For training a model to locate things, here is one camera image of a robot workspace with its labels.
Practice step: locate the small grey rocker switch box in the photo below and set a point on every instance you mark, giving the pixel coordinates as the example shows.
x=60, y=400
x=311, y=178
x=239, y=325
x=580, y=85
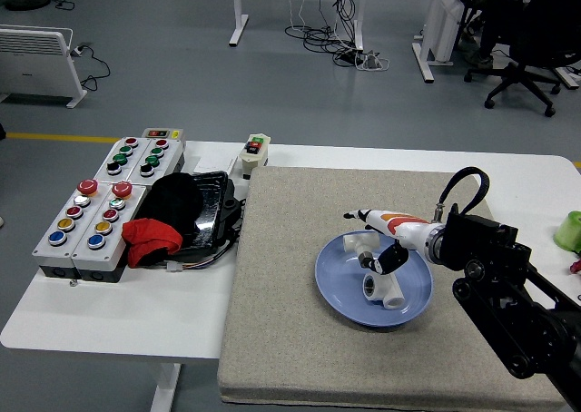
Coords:
x=162, y=133

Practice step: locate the black cloth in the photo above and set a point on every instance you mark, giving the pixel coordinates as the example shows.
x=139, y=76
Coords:
x=172, y=199

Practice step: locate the pink small object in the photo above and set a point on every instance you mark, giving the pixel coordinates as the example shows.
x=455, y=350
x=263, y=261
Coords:
x=576, y=267

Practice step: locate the white paper sheet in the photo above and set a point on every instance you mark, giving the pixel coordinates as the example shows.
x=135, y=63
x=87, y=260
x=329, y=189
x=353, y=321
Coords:
x=213, y=162

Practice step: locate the blue plate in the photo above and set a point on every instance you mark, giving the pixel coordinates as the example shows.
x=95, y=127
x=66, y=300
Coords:
x=345, y=298

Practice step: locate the white desk leg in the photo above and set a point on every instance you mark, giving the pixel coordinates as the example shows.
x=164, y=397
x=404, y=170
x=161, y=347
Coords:
x=358, y=17
x=238, y=10

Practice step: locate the button box green buttons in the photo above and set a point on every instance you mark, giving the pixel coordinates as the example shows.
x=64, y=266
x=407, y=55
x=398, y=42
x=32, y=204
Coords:
x=154, y=160
x=120, y=158

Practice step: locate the white table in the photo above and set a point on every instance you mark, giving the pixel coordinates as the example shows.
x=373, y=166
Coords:
x=136, y=312

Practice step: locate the large white tee pipe fitting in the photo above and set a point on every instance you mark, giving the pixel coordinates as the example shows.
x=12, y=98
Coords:
x=386, y=291

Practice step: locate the grey-brown mat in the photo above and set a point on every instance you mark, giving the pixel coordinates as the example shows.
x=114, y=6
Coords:
x=318, y=362

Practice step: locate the black plastic tray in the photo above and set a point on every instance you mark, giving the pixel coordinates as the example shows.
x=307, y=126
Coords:
x=211, y=212

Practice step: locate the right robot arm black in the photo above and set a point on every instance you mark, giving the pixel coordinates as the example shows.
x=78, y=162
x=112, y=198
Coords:
x=499, y=267

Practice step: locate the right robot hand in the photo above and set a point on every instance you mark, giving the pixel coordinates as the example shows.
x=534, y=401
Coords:
x=408, y=230

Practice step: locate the button box red mushroom button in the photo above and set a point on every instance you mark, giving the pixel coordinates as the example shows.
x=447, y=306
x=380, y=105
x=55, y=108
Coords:
x=106, y=244
x=68, y=235

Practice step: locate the white switch box green red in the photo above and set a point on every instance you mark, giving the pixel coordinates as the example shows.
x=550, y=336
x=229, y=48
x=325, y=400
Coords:
x=254, y=155

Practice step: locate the black office chair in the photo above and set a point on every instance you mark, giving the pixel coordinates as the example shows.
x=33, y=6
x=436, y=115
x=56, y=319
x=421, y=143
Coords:
x=535, y=35

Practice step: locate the white desk side panel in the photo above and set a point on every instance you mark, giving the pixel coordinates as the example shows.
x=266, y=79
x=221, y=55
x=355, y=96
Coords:
x=442, y=26

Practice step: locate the green cup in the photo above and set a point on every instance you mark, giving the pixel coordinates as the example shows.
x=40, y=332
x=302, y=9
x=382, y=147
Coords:
x=569, y=232

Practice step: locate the person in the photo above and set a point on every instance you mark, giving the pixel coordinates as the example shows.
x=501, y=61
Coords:
x=492, y=26

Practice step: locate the white panel heater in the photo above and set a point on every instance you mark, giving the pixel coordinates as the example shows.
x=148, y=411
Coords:
x=32, y=62

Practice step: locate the white tee pipe metal thread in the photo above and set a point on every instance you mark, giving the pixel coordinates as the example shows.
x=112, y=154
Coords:
x=356, y=242

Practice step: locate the red cloth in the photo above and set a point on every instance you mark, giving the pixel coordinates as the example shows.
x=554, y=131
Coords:
x=147, y=237

